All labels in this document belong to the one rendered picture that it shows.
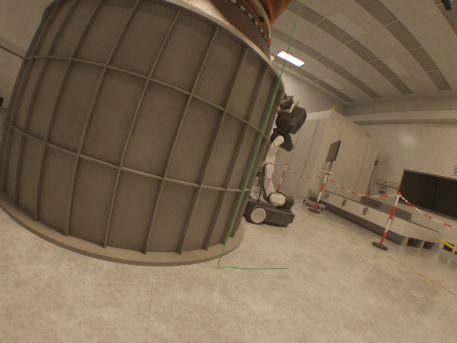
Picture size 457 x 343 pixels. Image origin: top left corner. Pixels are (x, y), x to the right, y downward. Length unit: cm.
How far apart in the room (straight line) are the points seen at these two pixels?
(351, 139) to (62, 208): 804
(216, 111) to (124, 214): 63
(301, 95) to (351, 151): 421
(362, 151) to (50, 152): 857
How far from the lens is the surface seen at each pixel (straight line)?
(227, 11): 132
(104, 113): 96
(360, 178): 876
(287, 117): 249
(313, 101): 1142
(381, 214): 537
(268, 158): 246
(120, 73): 98
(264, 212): 230
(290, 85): 1088
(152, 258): 107
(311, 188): 728
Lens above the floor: 58
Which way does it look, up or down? 4 degrees down
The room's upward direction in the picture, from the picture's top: 18 degrees clockwise
